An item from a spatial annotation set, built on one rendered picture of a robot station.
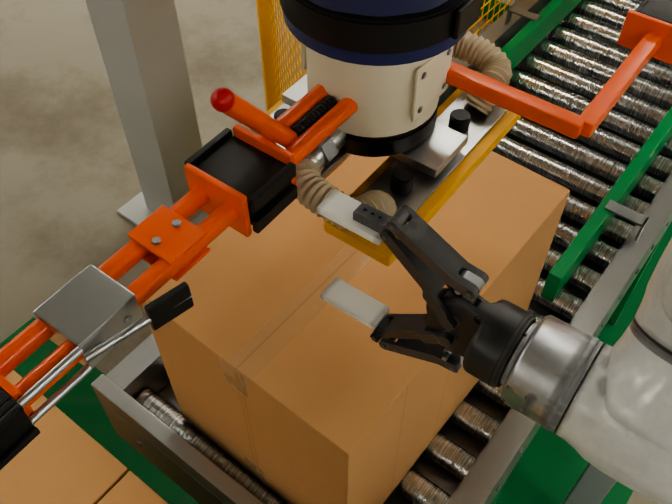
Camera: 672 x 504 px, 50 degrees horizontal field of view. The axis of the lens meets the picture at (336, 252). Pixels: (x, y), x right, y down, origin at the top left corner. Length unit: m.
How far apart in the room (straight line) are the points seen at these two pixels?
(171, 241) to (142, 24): 1.30
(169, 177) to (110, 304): 1.61
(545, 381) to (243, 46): 2.70
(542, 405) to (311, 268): 0.56
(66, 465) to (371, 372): 0.68
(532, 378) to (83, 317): 0.39
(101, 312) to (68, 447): 0.82
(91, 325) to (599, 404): 0.44
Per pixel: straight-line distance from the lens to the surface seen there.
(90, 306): 0.70
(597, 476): 1.69
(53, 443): 1.50
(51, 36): 3.45
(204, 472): 1.33
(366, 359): 1.02
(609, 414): 0.62
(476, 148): 1.00
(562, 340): 0.64
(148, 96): 2.09
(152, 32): 2.02
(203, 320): 1.07
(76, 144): 2.87
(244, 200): 0.74
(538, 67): 2.24
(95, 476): 1.45
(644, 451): 0.63
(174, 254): 0.72
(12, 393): 0.66
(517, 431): 1.40
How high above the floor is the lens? 1.83
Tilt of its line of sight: 51 degrees down
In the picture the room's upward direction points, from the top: straight up
